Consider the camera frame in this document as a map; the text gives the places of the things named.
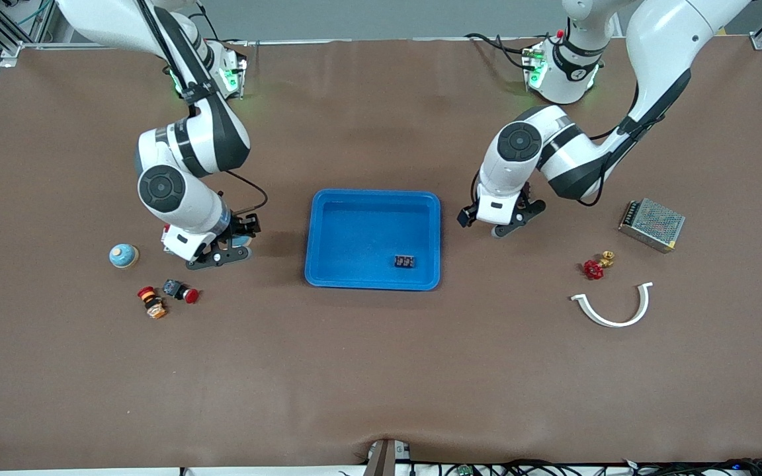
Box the blue desk bell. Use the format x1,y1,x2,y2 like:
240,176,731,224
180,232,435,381
108,243,140,270

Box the red black emergency stop button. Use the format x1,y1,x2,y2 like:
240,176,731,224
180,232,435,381
161,279,200,305

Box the blue plastic tray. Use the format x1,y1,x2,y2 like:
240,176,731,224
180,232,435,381
304,189,442,292

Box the red orange emergency stop button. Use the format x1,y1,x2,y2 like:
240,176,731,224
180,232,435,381
137,286,169,320

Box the white half-round pipe clamp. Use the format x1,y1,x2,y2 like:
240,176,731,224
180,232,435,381
570,282,654,329

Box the metal mesh power supply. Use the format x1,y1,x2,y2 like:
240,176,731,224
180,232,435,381
618,198,686,254

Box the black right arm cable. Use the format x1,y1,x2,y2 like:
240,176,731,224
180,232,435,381
224,169,269,217

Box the brass valve red handle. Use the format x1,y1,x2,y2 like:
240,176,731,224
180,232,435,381
583,251,615,280

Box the black base cable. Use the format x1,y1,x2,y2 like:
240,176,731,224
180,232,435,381
464,32,529,70

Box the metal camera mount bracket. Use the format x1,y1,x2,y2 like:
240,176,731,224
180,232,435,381
362,439,412,476

